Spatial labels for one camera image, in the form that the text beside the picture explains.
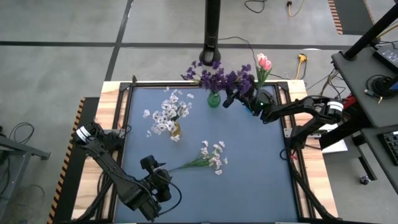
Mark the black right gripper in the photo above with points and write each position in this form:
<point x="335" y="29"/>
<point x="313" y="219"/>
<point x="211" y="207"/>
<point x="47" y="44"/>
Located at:
<point x="261" y="102"/>

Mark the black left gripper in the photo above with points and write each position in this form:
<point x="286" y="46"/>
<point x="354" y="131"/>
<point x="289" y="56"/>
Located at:
<point x="160" y="186"/>

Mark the purple artificial flower bunch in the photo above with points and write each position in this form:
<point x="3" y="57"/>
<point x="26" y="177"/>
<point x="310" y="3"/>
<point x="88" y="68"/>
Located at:
<point x="217" y="79"/>
<point x="191" y="74"/>
<point x="244" y="81"/>

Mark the white artificial flower bunch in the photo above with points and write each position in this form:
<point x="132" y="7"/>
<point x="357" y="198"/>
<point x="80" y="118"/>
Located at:
<point x="168" y="112"/>
<point x="205" y="158"/>

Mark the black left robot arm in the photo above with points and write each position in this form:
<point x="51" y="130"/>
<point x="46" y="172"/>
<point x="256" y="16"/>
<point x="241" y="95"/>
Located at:
<point x="109" y="168"/>

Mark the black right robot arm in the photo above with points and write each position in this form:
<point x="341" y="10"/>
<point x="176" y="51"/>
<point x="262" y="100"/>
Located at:
<point x="311" y="107"/>

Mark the green glass vase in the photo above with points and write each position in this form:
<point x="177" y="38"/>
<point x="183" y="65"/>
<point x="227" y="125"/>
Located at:
<point x="214" y="100"/>

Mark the yellow glass vase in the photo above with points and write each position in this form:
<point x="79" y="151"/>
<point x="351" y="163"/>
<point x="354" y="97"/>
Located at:
<point x="176" y="130"/>

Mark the black floor stand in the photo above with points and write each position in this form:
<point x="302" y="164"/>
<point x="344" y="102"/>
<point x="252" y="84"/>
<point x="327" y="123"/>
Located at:
<point x="212" y="31"/>

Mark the wooden table board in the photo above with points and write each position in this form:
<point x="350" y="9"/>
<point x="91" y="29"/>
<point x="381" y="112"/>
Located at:
<point x="107" y="99"/>

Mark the black mat with striped edge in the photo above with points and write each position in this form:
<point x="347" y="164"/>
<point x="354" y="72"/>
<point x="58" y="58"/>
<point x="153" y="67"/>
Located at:
<point x="71" y="140"/>
<point x="351" y="15"/>

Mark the white paper sheet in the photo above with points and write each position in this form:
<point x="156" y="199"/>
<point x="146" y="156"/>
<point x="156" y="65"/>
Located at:
<point x="335" y="146"/>

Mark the grey side desk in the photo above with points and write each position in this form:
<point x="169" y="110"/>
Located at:
<point x="363" y="93"/>

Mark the grey metal trolley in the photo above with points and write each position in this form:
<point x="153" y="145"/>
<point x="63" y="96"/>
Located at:
<point x="18" y="152"/>

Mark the black stand pole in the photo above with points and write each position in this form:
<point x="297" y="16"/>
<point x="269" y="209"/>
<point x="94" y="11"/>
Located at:
<point x="373" y="31"/>

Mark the black caster wheel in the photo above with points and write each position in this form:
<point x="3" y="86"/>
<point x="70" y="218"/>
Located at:
<point x="364" y="180"/>

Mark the black keyboard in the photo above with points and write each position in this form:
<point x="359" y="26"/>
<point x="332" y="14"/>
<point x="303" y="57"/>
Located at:
<point x="390" y="146"/>

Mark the black aluminium table frame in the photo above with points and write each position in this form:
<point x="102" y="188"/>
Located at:
<point x="124" y="99"/>

